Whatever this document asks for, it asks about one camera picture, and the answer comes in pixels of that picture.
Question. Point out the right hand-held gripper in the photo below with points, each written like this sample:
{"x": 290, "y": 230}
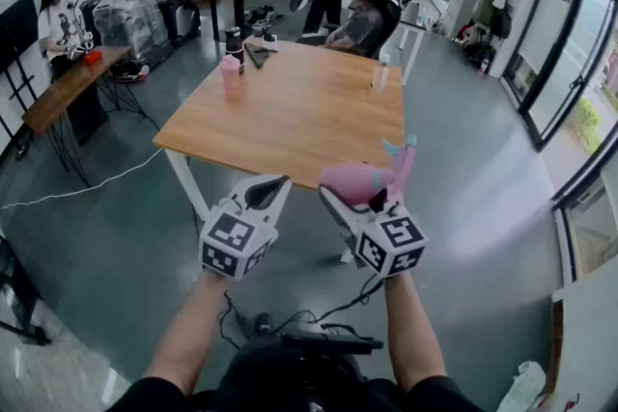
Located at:
{"x": 391, "y": 241}

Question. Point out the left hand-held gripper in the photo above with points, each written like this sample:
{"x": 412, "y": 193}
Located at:
{"x": 232, "y": 236}

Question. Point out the person's right forearm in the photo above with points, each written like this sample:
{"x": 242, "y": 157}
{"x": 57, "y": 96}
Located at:
{"x": 415, "y": 333}

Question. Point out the person's left forearm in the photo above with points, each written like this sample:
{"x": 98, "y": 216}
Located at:
{"x": 183, "y": 333}

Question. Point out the clear plastic bottle green lid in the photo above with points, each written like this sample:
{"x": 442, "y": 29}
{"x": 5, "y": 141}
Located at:
{"x": 380, "y": 77}

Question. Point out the wooden table white legs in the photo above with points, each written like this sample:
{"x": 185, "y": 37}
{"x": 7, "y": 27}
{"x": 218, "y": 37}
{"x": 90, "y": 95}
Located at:
{"x": 299, "y": 111}

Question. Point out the pink tumbler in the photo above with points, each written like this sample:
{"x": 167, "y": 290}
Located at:
{"x": 230, "y": 77}

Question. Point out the black chest device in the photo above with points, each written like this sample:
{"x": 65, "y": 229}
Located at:
{"x": 328, "y": 343}

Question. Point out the black triangular stand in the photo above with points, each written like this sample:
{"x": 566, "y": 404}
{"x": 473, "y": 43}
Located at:
{"x": 258, "y": 55}

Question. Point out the dark brown flask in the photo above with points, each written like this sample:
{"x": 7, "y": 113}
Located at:
{"x": 234, "y": 43}

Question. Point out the person's black clothing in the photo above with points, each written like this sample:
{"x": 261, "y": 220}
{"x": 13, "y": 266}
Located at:
{"x": 270, "y": 381}

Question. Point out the white desk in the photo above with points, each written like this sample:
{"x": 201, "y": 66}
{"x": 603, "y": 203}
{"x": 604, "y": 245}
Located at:
{"x": 410, "y": 31}

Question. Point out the pile of black gear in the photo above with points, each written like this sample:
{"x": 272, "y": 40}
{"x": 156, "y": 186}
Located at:
{"x": 258, "y": 14}

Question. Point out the black office chair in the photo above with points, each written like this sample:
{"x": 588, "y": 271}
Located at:
{"x": 391, "y": 24}

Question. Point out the black round tray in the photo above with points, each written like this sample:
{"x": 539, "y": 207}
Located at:
{"x": 128, "y": 72}

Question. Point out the pile of bags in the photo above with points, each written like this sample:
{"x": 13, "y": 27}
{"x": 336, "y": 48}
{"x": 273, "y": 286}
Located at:
{"x": 478, "y": 48}

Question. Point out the red container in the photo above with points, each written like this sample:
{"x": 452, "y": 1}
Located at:
{"x": 93, "y": 58}

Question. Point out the plastic wrapped black pallet load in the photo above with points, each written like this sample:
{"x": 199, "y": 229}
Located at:
{"x": 128, "y": 21}

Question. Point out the white locker cabinet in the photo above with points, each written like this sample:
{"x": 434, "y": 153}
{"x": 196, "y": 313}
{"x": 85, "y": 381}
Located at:
{"x": 463, "y": 0}

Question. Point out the hanging black backpack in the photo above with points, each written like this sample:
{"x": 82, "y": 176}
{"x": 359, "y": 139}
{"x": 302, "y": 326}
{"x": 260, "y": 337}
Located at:
{"x": 501, "y": 23}

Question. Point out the wooden side desk black legs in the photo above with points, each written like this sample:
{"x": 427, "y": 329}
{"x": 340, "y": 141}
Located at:
{"x": 58, "y": 91}

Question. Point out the white plastic bag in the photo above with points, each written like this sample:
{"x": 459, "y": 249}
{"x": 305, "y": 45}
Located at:
{"x": 524, "y": 386}

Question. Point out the black framed glass door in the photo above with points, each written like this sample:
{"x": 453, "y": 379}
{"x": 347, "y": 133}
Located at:
{"x": 565, "y": 63}

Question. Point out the white panel wooden edge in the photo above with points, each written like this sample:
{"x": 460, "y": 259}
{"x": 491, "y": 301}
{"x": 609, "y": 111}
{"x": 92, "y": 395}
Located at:
{"x": 589, "y": 352}

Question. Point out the black metal stand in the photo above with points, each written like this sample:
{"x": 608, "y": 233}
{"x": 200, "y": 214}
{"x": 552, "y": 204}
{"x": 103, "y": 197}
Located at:
{"x": 19, "y": 299}

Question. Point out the black wall panel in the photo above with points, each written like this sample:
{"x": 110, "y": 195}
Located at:
{"x": 17, "y": 31}

